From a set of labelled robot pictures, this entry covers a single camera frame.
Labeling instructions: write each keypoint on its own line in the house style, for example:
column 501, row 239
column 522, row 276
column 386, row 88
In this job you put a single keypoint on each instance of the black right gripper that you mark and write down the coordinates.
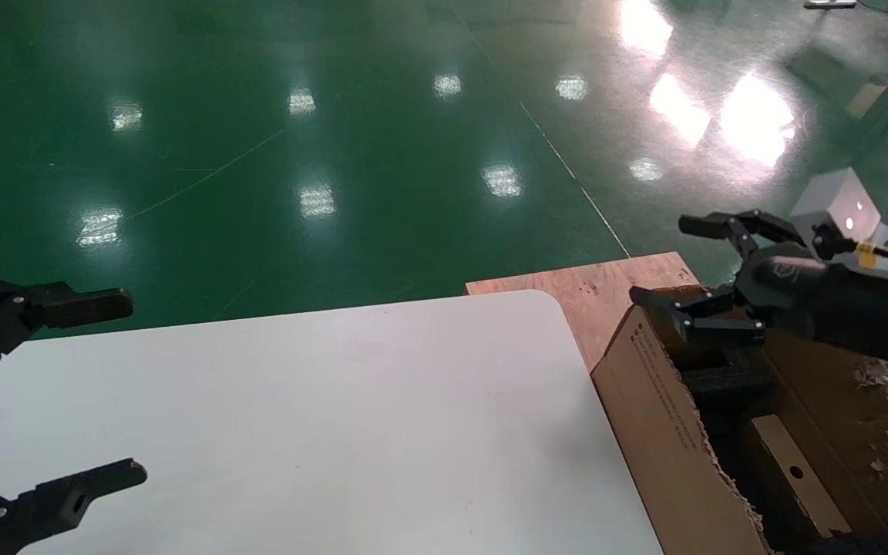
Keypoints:
column 837, row 304

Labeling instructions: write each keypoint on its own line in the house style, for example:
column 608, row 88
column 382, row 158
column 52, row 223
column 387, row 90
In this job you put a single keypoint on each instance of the small brown cardboard box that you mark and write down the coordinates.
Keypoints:
column 795, row 470

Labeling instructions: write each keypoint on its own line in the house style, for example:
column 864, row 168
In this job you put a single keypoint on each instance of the big open cardboard box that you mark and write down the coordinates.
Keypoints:
column 652, row 432

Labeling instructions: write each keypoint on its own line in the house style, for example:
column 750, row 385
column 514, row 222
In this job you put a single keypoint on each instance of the black foam block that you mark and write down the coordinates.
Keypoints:
column 729, row 381

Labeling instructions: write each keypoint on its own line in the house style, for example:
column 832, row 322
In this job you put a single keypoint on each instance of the wooden pallet board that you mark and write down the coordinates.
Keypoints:
column 598, row 289

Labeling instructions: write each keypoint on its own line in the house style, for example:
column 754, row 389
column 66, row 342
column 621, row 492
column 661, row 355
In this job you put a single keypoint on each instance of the grey flat stand base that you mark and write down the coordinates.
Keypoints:
column 829, row 3

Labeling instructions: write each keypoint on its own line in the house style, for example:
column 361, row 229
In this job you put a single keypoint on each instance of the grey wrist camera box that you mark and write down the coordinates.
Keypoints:
column 837, row 200

